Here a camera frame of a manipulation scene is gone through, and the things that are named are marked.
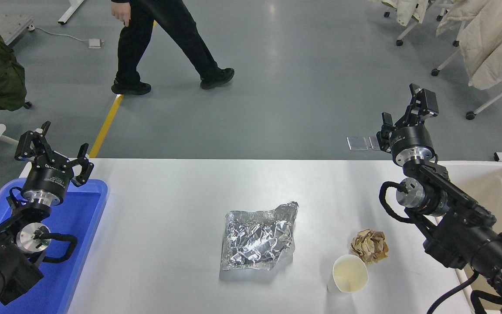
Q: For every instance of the white paper cup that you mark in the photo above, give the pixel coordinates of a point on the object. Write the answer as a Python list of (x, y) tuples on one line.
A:
[(349, 272)]

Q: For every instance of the silver foil tray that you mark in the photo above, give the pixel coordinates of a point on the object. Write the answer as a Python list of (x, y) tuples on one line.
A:
[(255, 240)]

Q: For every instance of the person's hand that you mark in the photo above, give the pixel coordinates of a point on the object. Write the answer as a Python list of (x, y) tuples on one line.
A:
[(122, 13)]

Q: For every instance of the tan paper ball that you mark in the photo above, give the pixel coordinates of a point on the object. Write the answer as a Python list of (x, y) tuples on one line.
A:
[(369, 246)]

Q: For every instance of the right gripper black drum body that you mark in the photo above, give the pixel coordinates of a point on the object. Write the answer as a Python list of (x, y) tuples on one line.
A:
[(410, 139)]

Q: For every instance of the blue plastic tray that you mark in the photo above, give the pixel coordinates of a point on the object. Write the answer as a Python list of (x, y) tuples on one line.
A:
[(72, 244)]

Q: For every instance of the large pale plastic bin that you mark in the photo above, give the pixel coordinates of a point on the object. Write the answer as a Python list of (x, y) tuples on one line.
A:
[(495, 192)]

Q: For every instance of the white chair with casters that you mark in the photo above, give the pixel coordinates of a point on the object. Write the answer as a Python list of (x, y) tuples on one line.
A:
[(470, 115), (400, 42)]

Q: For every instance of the large cream quilted coat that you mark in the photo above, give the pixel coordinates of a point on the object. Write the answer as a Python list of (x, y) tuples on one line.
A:
[(495, 26)]

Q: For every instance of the white power adapter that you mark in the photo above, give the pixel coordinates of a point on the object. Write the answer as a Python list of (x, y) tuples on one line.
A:
[(95, 43)]

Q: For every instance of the grey perforated metal platform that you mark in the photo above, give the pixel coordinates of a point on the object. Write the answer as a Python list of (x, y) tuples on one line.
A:
[(11, 26)]

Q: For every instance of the white desk leg base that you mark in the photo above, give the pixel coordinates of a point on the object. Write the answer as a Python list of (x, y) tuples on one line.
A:
[(70, 11)]

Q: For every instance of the person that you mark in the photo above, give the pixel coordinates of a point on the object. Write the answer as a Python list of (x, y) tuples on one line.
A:
[(168, 26)]

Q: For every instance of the small cream coat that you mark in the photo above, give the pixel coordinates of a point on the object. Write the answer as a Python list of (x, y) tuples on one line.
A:
[(408, 11)]

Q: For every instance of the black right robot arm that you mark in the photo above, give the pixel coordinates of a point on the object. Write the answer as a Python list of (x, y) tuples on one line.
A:
[(464, 226)]

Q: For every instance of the silver floor plate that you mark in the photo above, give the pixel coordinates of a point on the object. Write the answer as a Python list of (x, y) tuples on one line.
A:
[(374, 144), (357, 143)]

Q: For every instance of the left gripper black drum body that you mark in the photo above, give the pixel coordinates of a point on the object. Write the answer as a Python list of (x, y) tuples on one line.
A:
[(48, 179)]

